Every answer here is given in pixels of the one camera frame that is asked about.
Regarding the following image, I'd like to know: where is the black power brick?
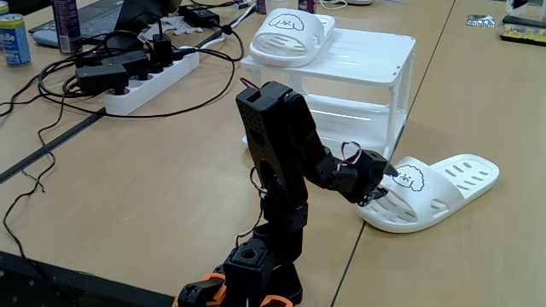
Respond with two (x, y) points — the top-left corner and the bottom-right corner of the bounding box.
(177, 3), (221, 29)

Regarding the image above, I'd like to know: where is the thin black cable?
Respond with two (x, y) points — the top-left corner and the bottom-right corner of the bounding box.
(2, 97), (65, 278)

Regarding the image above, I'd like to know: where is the black laptop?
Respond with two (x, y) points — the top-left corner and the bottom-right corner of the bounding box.
(27, 0), (183, 40)

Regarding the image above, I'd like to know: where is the crumpled foil packet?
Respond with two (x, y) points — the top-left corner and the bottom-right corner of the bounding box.
(466, 14), (497, 29)

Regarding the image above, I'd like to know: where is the black power adapter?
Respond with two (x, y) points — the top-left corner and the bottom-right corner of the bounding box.
(75, 63), (130, 96)

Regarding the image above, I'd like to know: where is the white slipper with dog print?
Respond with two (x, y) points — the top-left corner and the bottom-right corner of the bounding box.
(357, 153), (501, 235)
(248, 8), (337, 68)

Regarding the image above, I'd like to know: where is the white power strip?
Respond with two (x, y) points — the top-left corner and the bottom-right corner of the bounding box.
(104, 46), (201, 117)

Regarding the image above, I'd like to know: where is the white black box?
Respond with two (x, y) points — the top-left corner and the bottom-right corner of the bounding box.
(505, 0), (546, 18)

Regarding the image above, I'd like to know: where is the white plastic shoe rack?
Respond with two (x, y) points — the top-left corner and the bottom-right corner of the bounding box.
(240, 27), (417, 163)

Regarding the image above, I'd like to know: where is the white power strip cable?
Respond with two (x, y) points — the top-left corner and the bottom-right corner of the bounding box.
(198, 3), (257, 51)

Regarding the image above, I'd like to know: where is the black adapter with green light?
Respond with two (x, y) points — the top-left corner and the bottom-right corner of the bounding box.
(101, 49), (151, 80)

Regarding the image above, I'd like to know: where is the tall purple can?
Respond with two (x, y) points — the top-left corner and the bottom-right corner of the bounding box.
(51, 0), (83, 55)

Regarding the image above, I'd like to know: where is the blue drink can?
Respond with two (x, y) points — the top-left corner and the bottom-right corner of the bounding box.
(0, 13), (32, 67)

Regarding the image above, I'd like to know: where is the black plug charger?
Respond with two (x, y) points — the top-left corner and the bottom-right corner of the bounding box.
(152, 32), (175, 68)

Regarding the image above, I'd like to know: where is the white printed bracket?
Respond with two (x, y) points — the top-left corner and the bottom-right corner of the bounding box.
(140, 15), (205, 43)

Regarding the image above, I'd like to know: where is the pale blue computer mouse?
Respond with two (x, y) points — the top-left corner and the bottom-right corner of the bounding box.
(32, 29), (61, 49)

